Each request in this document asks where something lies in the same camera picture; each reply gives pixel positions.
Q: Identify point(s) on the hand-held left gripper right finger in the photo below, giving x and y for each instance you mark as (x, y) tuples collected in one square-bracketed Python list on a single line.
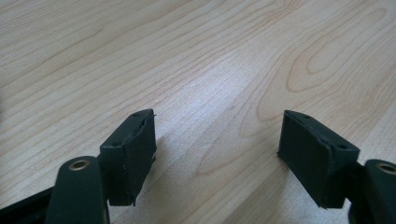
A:
[(311, 158)]

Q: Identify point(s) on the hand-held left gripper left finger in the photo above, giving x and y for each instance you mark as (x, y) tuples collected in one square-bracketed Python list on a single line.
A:
[(124, 161)]

